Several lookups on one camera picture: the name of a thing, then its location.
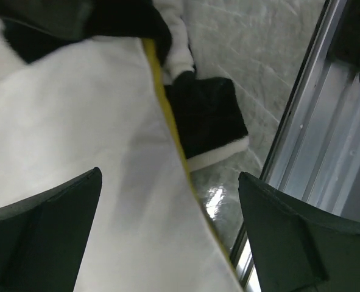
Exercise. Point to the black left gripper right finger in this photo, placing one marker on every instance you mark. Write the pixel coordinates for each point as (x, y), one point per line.
(296, 246)

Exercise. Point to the white pillow with yellow edge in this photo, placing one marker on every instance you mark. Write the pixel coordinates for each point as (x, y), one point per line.
(100, 103)

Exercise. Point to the black white checkered pillowcase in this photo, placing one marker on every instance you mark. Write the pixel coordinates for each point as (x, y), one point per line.
(207, 115)

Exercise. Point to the aluminium front rail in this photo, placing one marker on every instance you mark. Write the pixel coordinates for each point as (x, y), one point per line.
(315, 156)

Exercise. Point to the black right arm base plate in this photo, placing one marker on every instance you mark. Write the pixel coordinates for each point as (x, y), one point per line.
(345, 45)

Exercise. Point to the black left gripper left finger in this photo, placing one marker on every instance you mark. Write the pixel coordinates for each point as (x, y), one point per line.
(43, 237)

